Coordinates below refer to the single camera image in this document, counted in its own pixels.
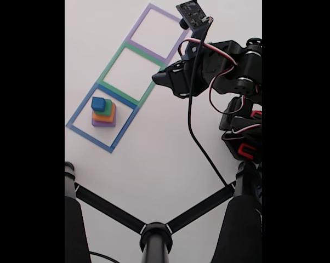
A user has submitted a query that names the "green cube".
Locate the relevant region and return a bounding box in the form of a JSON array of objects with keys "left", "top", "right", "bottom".
[{"left": 95, "top": 100, "right": 113, "bottom": 116}]

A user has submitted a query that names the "orange square block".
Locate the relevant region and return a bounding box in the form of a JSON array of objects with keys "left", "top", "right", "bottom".
[{"left": 92, "top": 103, "right": 117, "bottom": 123}]

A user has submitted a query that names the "small blue cube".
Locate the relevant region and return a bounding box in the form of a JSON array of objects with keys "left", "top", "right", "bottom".
[{"left": 91, "top": 96, "right": 106, "bottom": 112}]

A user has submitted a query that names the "purple square block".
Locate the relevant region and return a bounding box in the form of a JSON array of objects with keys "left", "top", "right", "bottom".
[{"left": 91, "top": 117, "right": 116, "bottom": 128}]

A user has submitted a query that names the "red table clamp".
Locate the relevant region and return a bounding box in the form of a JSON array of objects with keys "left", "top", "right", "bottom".
[{"left": 237, "top": 142, "right": 258, "bottom": 161}]

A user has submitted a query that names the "servo wire bundle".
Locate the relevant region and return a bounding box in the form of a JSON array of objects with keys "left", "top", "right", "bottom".
[{"left": 178, "top": 38, "right": 261, "bottom": 115}]

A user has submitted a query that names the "purple tape square frame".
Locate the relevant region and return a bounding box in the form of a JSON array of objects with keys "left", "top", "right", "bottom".
[{"left": 126, "top": 2, "right": 193, "bottom": 64}]

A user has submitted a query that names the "green tape square frame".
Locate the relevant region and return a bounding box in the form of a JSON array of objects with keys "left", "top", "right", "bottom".
[{"left": 96, "top": 41, "right": 167, "bottom": 108}]

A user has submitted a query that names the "blue tape square frame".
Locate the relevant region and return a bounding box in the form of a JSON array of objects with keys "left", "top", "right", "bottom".
[{"left": 65, "top": 83, "right": 140, "bottom": 154}]

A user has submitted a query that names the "black camera tripod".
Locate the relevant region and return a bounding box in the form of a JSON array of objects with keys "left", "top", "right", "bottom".
[{"left": 65, "top": 161, "right": 263, "bottom": 263}]

